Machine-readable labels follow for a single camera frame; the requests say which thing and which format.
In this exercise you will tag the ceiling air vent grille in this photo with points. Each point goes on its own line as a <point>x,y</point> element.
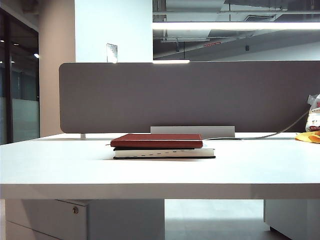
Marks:
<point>260,18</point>

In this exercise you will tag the small black ceiling camera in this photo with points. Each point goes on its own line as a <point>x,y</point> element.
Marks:
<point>247,47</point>

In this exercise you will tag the white drawer cabinet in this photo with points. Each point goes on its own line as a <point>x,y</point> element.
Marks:
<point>50,220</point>

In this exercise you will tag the dark framed glass partition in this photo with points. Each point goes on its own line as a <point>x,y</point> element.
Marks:
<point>25,112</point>

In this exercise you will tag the clear plastic snack bag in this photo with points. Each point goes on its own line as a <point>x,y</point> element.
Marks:
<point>315,120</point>

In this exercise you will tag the silver wall plate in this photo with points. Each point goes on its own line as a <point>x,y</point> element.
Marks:
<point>112,52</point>

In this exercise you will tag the grey fabric desk divider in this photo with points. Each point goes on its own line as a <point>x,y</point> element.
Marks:
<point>175,100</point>

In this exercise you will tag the long ceiling light strip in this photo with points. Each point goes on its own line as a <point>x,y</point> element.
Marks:
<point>225,25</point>

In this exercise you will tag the short ceiling light strip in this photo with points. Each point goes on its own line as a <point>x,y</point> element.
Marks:
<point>170,61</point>

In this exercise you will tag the round brass cabinet lock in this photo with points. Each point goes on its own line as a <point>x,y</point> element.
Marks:
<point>75,210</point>

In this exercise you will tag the yellow cloth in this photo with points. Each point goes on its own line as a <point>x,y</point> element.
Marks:
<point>309,137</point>

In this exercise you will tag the red leather book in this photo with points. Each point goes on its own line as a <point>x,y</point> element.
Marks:
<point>155,140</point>

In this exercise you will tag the black hardcover book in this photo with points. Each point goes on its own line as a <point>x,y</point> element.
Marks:
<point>163,153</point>

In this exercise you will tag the white divider bracket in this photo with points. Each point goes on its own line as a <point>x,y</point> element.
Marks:
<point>83,136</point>

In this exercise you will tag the white storage cabinet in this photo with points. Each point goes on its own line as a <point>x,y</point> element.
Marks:
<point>295,215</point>

